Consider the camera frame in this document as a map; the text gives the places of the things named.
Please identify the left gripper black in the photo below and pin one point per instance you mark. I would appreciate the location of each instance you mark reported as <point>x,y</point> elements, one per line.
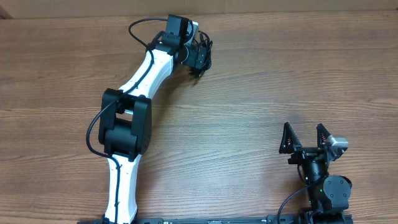
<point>191,60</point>

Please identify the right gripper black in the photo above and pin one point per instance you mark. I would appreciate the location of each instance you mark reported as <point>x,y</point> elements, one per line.
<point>303,154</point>

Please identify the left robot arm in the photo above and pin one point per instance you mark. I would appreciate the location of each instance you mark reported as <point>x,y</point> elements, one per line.
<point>125,119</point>

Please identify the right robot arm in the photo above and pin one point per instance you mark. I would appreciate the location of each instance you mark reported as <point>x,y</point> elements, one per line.
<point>328,195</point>

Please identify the cardboard board backdrop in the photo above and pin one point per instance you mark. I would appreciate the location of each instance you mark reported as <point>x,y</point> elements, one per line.
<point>30,9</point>

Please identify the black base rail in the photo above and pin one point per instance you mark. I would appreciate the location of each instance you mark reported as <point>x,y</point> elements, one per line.
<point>270,219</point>

